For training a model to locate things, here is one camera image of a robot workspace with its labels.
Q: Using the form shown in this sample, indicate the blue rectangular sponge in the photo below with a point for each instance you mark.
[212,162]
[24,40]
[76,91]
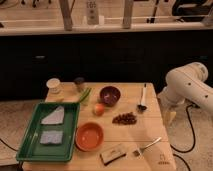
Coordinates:
[51,137]

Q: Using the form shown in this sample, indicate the green plastic tray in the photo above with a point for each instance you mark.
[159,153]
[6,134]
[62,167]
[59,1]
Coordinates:
[32,150]

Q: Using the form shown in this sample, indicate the wooden block brush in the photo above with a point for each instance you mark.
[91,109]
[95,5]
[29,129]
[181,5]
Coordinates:
[113,153]

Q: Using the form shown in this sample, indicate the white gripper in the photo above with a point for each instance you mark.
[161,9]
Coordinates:
[167,107]

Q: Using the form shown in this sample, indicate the dark grape bunch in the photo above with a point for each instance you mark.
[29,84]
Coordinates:
[125,119]

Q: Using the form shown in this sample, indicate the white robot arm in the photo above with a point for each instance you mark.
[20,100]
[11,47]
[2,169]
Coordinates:
[185,83]

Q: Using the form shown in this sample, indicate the dark purple bowl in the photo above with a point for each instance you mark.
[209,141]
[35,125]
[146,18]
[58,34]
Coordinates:
[110,95]

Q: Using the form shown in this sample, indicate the silver fork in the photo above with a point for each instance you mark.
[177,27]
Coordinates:
[140,150]

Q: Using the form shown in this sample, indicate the red-yellow apple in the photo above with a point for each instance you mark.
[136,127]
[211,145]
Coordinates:
[99,109]

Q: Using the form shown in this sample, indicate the white-handled black spoon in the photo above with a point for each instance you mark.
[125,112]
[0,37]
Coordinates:
[142,105]

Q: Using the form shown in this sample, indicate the red-orange bowl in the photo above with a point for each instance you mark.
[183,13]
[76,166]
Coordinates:
[89,136]

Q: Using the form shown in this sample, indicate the green vegetable stalk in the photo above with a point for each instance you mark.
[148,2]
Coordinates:
[84,96]

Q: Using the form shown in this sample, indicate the dark lidded spice jar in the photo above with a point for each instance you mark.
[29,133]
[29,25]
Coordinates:
[79,83]

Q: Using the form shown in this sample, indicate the white remote-like device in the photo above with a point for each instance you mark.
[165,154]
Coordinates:
[92,12]

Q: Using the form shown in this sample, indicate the black cabinet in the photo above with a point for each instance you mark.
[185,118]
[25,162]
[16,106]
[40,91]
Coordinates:
[27,62]

